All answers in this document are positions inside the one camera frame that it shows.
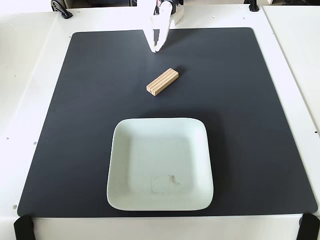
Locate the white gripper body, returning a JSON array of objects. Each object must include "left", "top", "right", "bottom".
[{"left": 137, "top": 0, "right": 161, "bottom": 19}]

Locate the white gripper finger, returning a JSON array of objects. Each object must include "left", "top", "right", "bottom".
[
  {"left": 155, "top": 0, "right": 175, "bottom": 53},
  {"left": 139, "top": 16, "right": 157, "bottom": 54}
]

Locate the grooved wooden block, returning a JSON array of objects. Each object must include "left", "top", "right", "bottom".
[{"left": 146, "top": 67, "right": 180, "bottom": 97}]

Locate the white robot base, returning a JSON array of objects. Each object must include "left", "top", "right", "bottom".
[{"left": 171, "top": 0, "right": 185, "bottom": 26}]

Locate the pale green square plate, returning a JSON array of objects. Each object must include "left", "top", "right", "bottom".
[{"left": 106, "top": 117, "right": 215, "bottom": 212}]

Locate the black table mat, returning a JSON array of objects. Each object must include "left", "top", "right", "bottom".
[{"left": 16, "top": 27, "right": 319, "bottom": 218}]

